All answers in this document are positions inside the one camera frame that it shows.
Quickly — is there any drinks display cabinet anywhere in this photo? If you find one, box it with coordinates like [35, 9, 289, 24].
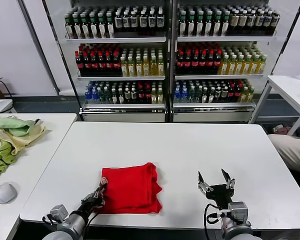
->
[41, 0, 172, 123]
[171, 0, 300, 123]

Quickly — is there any cream yellow garment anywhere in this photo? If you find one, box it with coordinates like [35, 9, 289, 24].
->
[0, 119, 47, 156]

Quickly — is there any beige trouser leg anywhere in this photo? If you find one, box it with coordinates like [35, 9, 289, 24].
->
[267, 134, 300, 173]

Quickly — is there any red t-shirt with bear print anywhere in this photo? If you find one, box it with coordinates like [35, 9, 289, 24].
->
[94, 161, 164, 215]

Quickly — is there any grey computer mouse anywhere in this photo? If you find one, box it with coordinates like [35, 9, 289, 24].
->
[0, 181, 18, 205]

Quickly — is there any small blue water bottle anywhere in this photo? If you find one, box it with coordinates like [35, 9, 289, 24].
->
[173, 84, 181, 103]
[180, 84, 188, 103]
[84, 86, 92, 105]
[91, 86, 99, 105]

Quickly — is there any green-cap bottle white label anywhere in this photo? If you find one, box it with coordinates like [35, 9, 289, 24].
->
[97, 12, 107, 40]
[73, 12, 83, 40]
[178, 10, 188, 37]
[204, 10, 213, 37]
[105, 12, 115, 40]
[64, 12, 75, 40]
[221, 10, 230, 37]
[213, 10, 222, 37]
[89, 12, 99, 40]
[80, 12, 91, 40]
[187, 10, 196, 37]
[195, 10, 205, 37]

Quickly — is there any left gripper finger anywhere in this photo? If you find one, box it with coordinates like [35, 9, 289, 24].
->
[81, 185, 104, 203]
[99, 179, 108, 199]

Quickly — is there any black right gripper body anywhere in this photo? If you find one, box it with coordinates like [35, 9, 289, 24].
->
[204, 183, 236, 209]

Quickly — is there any white rounded-corner board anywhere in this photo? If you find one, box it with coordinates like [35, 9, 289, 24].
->
[0, 99, 14, 116]

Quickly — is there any white side table with legs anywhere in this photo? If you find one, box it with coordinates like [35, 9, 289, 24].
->
[248, 74, 300, 137]

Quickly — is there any small red-cap cola bottle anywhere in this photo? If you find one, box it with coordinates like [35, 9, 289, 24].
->
[234, 84, 242, 103]
[227, 84, 235, 103]
[144, 86, 152, 105]
[137, 86, 145, 105]

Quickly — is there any pink cloth pile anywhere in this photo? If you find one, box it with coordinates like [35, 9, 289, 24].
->
[272, 124, 292, 136]

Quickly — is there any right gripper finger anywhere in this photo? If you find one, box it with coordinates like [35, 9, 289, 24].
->
[220, 168, 236, 189]
[197, 171, 213, 196]

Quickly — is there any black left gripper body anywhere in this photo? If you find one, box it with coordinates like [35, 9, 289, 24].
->
[78, 196, 106, 214]

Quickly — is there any pale green garment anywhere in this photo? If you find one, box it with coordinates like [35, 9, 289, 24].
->
[0, 117, 37, 138]

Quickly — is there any olive green towel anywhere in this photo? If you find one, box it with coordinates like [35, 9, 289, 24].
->
[0, 139, 18, 181]

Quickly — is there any white metal shelf board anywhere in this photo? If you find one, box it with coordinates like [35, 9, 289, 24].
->
[82, 103, 166, 110]
[173, 101, 255, 109]
[64, 37, 167, 44]
[76, 75, 166, 81]
[176, 36, 277, 42]
[174, 74, 265, 80]

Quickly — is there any small yellow drink bottle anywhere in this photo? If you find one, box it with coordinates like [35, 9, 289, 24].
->
[156, 86, 164, 105]
[240, 84, 248, 103]
[150, 86, 158, 105]
[246, 84, 255, 103]

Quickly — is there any small green-tinted water bottle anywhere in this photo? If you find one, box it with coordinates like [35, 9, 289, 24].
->
[104, 86, 112, 105]
[194, 84, 202, 103]
[187, 84, 195, 103]
[97, 86, 105, 105]

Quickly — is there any dark bottle beige label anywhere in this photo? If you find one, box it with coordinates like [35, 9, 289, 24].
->
[246, 9, 256, 35]
[270, 9, 281, 35]
[229, 9, 240, 35]
[254, 9, 264, 35]
[262, 9, 272, 35]
[238, 9, 248, 35]

